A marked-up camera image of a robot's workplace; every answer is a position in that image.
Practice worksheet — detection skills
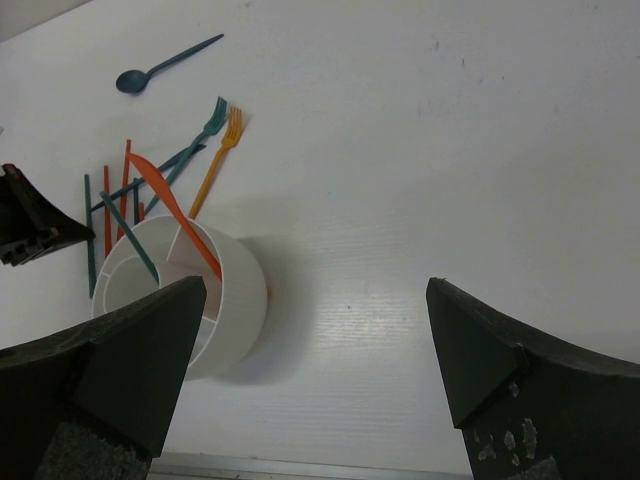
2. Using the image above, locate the teal plastic fork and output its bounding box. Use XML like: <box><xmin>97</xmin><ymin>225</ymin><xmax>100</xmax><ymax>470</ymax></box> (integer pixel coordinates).
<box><xmin>166</xmin><ymin>97</ymin><xmax>227</xmax><ymax>186</ymax></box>

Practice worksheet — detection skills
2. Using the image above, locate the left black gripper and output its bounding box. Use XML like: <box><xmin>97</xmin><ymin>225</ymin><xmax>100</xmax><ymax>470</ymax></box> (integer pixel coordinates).
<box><xmin>1</xmin><ymin>163</ymin><xmax>95</xmax><ymax>266</ymax></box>

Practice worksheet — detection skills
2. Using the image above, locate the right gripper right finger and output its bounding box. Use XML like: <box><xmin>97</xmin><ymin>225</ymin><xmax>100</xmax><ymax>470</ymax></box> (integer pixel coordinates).
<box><xmin>426</xmin><ymin>278</ymin><xmax>639</xmax><ymax>479</ymax></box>

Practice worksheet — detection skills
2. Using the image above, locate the aluminium frame rail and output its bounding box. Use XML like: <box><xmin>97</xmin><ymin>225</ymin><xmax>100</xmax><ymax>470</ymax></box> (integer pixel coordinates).
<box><xmin>151</xmin><ymin>452</ymin><xmax>472</xmax><ymax>479</ymax></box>

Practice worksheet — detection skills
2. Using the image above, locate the dark teal chopstick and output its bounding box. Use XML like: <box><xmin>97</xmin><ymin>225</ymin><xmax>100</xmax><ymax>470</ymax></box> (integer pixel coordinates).
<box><xmin>132</xmin><ymin>178</ymin><xmax>140</xmax><ymax>225</ymax></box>

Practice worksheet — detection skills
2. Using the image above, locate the dark blue plastic knife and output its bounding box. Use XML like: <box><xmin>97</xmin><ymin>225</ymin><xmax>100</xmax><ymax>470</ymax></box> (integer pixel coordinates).
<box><xmin>88</xmin><ymin>143</ymin><xmax>207</xmax><ymax>212</ymax></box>

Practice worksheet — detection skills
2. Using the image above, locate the dark blue plastic spoon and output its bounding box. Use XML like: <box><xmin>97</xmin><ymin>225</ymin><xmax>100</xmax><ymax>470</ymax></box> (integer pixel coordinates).
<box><xmin>116</xmin><ymin>34</ymin><xmax>224</xmax><ymax>95</ymax></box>

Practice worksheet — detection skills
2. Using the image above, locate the orange plastic knife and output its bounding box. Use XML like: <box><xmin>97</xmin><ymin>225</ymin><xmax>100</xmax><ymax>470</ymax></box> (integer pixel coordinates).
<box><xmin>128</xmin><ymin>153</ymin><xmax>222</xmax><ymax>280</ymax></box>

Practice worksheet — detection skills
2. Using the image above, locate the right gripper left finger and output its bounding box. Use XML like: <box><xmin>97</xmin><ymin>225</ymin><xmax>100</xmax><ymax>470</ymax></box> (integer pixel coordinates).
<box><xmin>1</xmin><ymin>279</ymin><xmax>196</xmax><ymax>479</ymax></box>

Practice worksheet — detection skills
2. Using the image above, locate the orange-yellow plastic fork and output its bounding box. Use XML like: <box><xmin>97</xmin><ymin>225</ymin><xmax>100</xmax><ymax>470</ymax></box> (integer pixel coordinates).
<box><xmin>188</xmin><ymin>106</ymin><xmax>244</xmax><ymax>219</ymax></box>

